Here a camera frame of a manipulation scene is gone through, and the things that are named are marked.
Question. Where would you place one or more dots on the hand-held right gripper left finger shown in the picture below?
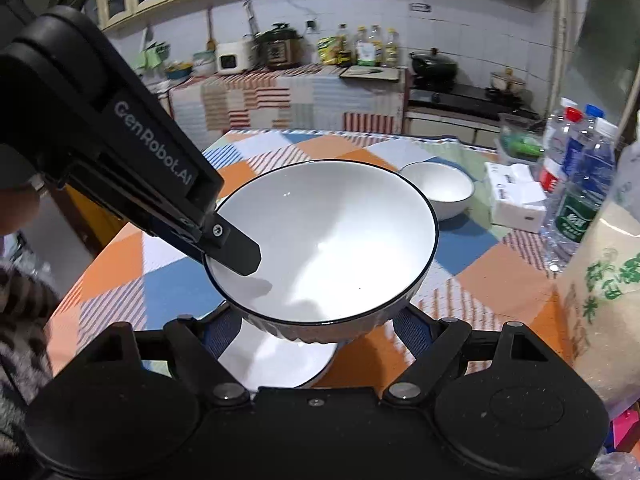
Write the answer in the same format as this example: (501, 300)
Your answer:
(220, 335)

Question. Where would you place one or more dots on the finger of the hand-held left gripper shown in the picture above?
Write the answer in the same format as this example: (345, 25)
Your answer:
(237, 250)

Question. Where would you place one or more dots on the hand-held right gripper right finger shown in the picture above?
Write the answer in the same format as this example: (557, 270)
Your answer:
(415, 337)

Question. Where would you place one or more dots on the white bowl with dark rim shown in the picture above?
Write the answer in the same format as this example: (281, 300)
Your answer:
(280, 360)
(325, 240)
(440, 185)

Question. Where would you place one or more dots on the stack of pale bowls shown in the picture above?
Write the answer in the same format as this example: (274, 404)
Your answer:
(204, 65)

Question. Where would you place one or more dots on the person's left hand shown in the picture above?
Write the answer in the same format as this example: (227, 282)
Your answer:
(17, 210)

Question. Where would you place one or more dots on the green cloth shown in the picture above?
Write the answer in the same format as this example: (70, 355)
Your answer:
(154, 56)

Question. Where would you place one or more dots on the blue bowl with utensils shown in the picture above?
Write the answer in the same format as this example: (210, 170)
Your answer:
(179, 72)

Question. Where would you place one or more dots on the patchwork checked tablecloth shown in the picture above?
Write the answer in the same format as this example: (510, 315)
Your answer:
(500, 270)

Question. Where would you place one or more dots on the white rice cooker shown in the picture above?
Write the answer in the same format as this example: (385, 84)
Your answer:
(232, 60)

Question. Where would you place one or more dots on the striped patchwork counter cloth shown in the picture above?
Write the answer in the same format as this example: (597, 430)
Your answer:
(280, 100)

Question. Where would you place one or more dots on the white tissue box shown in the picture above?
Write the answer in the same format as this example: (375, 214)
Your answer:
(515, 200)

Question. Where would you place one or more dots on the dark pressure cooker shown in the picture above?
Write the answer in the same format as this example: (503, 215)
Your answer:
(277, 50)

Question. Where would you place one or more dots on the plaid clothing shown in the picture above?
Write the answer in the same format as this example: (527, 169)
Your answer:
(25, 320)

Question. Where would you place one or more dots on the clear bag of rice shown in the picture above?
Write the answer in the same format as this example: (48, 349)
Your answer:
(610, 310)

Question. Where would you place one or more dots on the green label water bottle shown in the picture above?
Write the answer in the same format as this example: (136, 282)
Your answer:
(575, 220)

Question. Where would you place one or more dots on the white base cabinet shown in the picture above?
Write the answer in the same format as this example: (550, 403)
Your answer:
(440, 127)

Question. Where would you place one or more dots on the red label water bottle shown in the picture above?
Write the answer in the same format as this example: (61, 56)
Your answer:
(552, 175)

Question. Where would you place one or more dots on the yellow green snack packet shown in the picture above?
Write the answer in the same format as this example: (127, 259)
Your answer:
(329, 51)

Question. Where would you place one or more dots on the dark cutting board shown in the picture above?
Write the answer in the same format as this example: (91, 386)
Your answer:
(370, 74)

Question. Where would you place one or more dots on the cooking oil bottle green label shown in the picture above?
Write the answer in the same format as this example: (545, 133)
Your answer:
(369, 50)

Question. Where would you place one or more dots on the black gas stove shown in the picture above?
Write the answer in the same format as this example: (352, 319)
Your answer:
(465, 100)

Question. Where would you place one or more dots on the yellow cooking oil bottle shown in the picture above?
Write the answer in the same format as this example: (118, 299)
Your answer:
(391, 50)

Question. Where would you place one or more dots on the clear water bottle white cap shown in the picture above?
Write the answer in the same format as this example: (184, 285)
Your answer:
(555, 125)

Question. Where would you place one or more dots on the blue label water bottle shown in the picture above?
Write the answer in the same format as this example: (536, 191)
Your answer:
(582, 145)

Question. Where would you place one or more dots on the black wok with lid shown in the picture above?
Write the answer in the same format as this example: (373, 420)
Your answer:
(434, 67)

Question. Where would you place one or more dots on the white cooking pot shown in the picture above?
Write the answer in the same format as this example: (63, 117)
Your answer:
(507, 82)

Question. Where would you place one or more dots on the metal sheet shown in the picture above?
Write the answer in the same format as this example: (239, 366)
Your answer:
(610, 45)

